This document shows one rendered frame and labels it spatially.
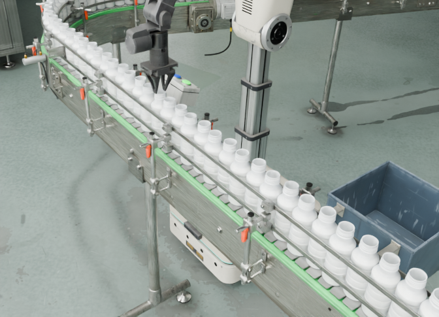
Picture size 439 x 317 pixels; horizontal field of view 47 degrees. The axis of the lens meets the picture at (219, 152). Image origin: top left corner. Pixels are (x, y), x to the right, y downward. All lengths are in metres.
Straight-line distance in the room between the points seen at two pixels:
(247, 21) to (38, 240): 1.59
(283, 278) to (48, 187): 2.12
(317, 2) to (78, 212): 1.94
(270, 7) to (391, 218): 0.90
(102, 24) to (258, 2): 1.12
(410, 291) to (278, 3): 1.27
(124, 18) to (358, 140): 1.84
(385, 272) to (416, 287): 0.07
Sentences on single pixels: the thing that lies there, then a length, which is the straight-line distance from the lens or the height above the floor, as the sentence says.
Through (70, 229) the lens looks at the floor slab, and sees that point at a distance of 2.90.
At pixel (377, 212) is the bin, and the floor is 0.73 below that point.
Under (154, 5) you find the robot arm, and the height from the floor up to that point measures 1.45.
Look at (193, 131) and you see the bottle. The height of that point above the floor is 1.13.
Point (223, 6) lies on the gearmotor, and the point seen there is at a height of 1.01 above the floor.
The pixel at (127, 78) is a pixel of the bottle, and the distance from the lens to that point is 1.77.
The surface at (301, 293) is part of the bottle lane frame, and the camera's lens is 1.32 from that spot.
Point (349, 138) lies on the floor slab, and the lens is 3.77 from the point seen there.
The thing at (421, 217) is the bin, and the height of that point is 0.81.
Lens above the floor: 1.92
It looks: 34 degrees down
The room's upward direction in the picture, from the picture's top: 3 degrees clockwise
